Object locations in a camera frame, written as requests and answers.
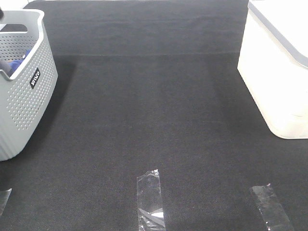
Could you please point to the blue towel in basket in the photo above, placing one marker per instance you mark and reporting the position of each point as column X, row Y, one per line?
column 14, row 64

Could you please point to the clear tape strip centre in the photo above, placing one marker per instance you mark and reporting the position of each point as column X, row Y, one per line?
column 149, row 202

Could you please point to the clear tape strip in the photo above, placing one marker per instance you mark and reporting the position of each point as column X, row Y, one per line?
column 4, row 197
column 270, row 208
column 149, row 202

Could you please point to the grey perforated laundry basket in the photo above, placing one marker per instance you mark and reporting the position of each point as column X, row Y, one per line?
column 24, row 94

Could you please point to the white storage bin grey rim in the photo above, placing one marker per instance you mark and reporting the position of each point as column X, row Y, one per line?
column 273, row 63

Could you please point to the clear tape strip right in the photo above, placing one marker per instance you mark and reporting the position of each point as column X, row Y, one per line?
column 270, row 208

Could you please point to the clear tape strip left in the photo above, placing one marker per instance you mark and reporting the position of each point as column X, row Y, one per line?
column 4, row 197

